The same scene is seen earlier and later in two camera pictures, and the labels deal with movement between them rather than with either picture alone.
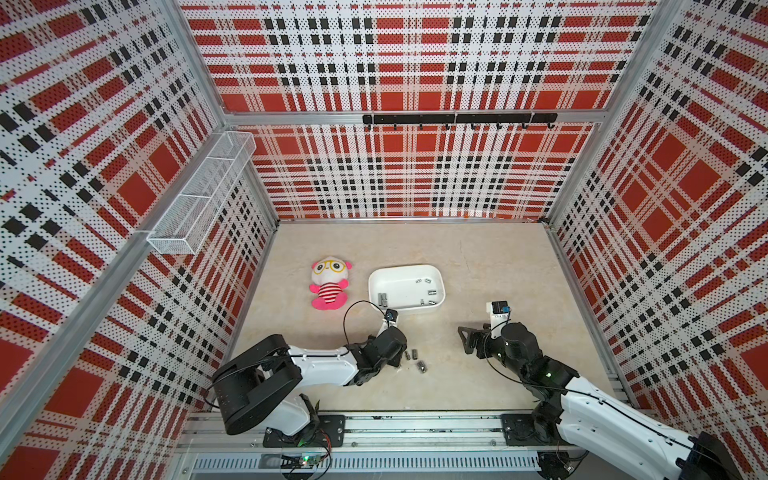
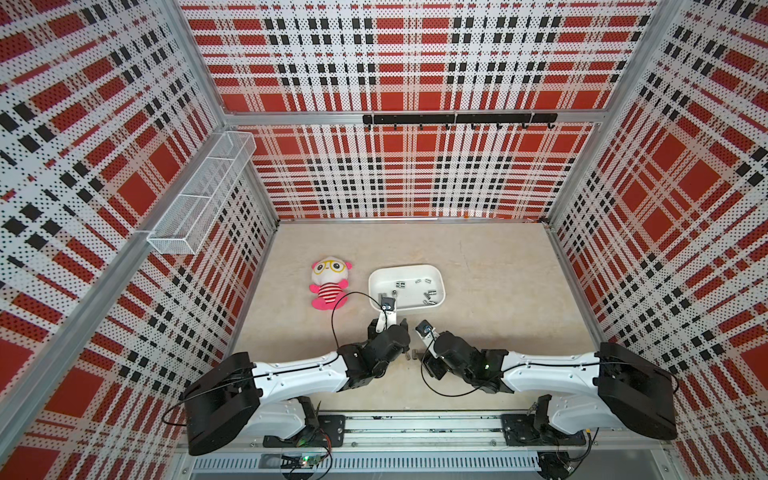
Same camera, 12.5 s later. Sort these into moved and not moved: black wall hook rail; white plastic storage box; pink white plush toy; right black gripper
Moved: right black gripper
Not moved: white plastic storage box; pink white plush toy; black wall hook rail
